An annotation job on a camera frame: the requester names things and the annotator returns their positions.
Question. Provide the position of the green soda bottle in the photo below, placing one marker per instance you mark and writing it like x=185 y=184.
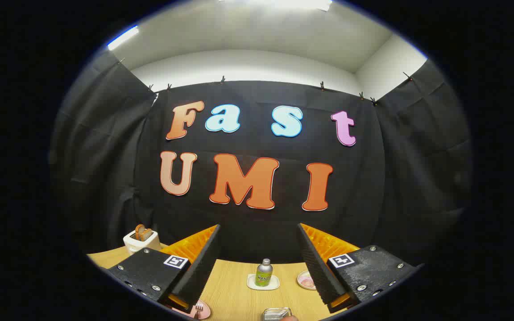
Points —
x=264 y=273

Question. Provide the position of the white square coaster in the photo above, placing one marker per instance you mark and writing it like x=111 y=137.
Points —
x=251 y=284

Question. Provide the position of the silver fork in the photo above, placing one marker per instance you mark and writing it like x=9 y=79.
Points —
x=199 y=308

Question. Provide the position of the white toaster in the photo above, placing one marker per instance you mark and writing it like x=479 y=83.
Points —
x=141 y=244

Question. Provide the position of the toasted bread slice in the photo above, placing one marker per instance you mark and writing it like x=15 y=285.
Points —
x=142 y=232

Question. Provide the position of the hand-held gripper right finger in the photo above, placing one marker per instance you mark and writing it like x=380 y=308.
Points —
x=317 y=267

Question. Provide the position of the pink ham slices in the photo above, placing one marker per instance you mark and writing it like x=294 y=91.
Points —
x=307 y=281

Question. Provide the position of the pink round plate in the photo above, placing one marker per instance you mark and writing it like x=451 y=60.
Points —
x=205 y=310

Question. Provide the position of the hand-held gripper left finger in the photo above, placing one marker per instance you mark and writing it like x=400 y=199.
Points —
x=201 y=272

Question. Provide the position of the white oval food plate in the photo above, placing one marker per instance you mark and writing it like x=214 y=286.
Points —
x=304 y=281

